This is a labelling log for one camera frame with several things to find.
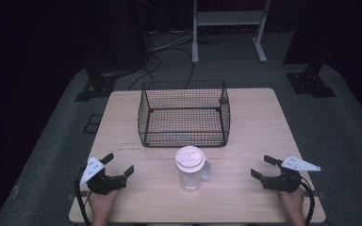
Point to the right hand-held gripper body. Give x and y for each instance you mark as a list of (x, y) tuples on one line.
[(287, 177)]

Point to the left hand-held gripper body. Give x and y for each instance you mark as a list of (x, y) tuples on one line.
[(102, 182)]

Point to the clear cup with white lid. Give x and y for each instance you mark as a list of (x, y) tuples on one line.
[(191, 168)]

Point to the person's left hand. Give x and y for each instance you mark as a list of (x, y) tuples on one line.
[(103, 202)]

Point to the person's right hand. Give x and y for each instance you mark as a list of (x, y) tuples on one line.
[(292, 202)]

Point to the black stand base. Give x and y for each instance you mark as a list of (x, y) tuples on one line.
[(310, 82), (98, 84)]

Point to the white metal stand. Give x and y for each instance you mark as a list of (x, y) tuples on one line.
[(229, 28)]

